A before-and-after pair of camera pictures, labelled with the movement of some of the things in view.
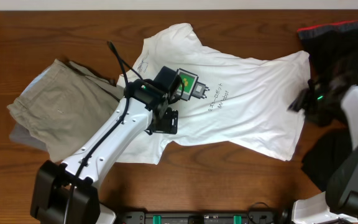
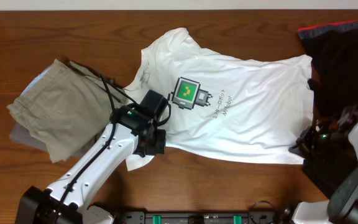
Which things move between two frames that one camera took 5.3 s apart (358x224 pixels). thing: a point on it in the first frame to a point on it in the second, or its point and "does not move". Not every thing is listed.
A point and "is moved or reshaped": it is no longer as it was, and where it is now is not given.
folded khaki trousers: [64, 105] does not move
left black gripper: [171, 124] to [160, 149]
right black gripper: [302, 101] to [304, 147]
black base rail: [251, 217] does not move
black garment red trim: [352, 45] does not move
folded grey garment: [21, 135] does not move
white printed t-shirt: [255, 102] is moved or reshaped
